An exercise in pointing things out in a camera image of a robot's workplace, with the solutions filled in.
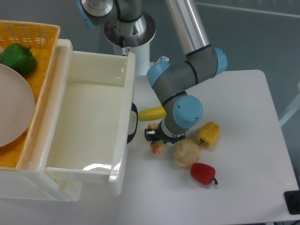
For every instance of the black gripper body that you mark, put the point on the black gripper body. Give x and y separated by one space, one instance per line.
162 133

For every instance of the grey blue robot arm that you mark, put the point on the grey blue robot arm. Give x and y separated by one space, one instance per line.
130 30

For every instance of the round bread bun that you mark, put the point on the round bread bun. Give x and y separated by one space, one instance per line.
186 153

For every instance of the yellow banana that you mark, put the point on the yellow banana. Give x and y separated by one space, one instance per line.
152 114

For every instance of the yellow bell pepper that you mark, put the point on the yellow bell pepper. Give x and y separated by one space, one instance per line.
208 134

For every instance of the red bell pepper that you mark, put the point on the red bell pepper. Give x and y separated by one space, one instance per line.
203 173

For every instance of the white plastic drawer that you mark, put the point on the white plastic drawer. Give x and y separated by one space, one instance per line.
90 139

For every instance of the white drawer cabinet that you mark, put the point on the white drawer cabinet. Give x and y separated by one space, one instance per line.
31 181

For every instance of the pink plate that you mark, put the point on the pink plate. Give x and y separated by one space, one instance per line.
17 105

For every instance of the yellow woven basket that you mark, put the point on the yellow woven basket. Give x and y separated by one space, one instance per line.
42 38

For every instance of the black device at edge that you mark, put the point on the black device at edge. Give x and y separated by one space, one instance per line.
292 199

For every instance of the green bell pepper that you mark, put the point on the green bell pepper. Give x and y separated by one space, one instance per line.
19 58

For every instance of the black drawer handle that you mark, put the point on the black drawer handle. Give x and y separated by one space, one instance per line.
133 124

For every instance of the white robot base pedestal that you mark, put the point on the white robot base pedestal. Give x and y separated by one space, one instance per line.
142 56

